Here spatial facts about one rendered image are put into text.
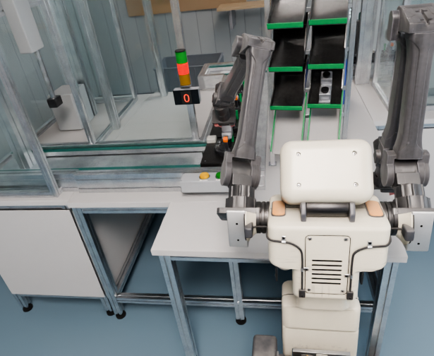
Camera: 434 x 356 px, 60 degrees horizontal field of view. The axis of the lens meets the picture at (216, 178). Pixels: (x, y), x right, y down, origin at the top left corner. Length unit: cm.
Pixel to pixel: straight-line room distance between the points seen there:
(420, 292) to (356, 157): 168
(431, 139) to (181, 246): 158
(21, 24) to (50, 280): 136
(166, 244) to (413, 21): 105
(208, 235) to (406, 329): 127
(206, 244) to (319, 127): 71
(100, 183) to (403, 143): 130
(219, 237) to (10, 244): 125
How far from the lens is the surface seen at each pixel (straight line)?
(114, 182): 179
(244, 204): 98
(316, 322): 120
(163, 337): 226
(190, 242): 144
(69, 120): 260
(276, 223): 89
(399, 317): 235
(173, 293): 164
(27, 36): 218
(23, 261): 235
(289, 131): 168
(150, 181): 173
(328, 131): 169
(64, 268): 225
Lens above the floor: 181
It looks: 33 degrees down
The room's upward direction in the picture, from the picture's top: 8 degrees counter-clockwise
